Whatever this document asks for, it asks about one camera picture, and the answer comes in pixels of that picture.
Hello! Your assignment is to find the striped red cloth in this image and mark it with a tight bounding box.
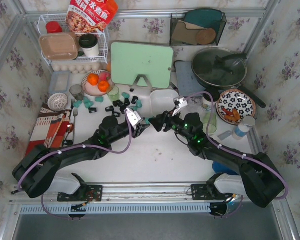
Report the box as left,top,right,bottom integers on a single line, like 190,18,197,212
24,104,71,157

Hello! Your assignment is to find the brown square container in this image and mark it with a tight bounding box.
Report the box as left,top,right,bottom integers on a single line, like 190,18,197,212
38,32,80,61

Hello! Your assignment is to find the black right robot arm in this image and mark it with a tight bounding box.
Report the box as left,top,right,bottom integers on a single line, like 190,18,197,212
149,111,289,208

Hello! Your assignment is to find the floral patterned plate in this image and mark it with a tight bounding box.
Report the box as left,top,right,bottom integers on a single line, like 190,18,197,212
215,89,257,126

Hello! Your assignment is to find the green cup right side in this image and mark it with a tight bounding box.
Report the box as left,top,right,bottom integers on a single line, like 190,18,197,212
202,111,217,134

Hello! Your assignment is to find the grey glass cup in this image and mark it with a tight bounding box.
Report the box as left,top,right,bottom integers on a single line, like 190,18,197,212
69,84,84,101

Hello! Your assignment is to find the black mesh organizer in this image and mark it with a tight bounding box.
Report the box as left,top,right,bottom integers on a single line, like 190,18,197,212
169,8,227,46

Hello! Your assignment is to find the white round strainer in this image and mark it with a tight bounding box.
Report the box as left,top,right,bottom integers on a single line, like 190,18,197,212
47,93,68,112

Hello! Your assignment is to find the green translucent cup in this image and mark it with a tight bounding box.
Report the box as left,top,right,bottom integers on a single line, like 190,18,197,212
106,85,120,102

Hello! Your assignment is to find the white wire rack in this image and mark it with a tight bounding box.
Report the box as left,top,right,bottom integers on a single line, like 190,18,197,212
37,13,110,65

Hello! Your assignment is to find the white coffee cup black lid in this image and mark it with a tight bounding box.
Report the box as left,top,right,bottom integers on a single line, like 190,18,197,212
78,33,100,57

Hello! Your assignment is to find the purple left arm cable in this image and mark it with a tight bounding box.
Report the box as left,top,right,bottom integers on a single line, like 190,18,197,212
16,109,133,221

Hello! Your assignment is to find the green cutting board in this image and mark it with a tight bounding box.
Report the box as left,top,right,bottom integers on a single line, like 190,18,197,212
110,42,174,89

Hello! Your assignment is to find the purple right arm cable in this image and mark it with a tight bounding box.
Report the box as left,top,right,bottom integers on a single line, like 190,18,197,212
184,91,289,220

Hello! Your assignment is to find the egg carton tray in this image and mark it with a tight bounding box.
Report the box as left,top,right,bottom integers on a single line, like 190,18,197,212
51,61,107,74

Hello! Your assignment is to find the blue sponge cloth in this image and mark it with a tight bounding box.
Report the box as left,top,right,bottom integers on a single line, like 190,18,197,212
212,161,238,176

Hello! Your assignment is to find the black coffee capsule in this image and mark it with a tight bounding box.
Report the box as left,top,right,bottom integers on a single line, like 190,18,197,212
105,105,115,113
112,111,121,118

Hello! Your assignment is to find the white bottle blue label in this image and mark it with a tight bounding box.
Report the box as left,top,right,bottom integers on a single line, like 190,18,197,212
232,116,256,140

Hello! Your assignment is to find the white storage basket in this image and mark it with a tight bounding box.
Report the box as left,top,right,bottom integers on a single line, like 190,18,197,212
150,89,179,117

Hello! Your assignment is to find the black frying pan with lid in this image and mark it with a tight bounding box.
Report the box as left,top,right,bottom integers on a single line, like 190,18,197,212
191,47,266,108

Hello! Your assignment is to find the red snack bag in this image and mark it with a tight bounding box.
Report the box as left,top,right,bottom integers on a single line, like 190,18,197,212
65,0,119,33

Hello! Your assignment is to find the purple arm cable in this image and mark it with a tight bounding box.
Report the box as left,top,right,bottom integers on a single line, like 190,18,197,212
184,91,289,220
16,109,133,221

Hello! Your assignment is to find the clear lidded container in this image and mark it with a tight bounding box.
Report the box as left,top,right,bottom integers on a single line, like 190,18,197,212
48,71,71,95

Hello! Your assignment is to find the red jar lid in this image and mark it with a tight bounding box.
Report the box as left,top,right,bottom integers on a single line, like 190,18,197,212
45,21,63,34

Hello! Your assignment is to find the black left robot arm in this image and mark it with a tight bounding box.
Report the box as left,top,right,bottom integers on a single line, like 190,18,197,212
12,116,150,199

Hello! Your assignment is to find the round cork coaster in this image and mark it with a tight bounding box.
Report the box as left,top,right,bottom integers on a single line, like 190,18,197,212
195,28,217,45

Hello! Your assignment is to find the grey blue rectangular tray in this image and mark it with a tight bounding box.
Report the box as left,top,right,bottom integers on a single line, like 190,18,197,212
174,60,205,97

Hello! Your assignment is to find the teal coffee capsule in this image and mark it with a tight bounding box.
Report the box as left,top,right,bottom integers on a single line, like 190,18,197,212
144,118,151,125

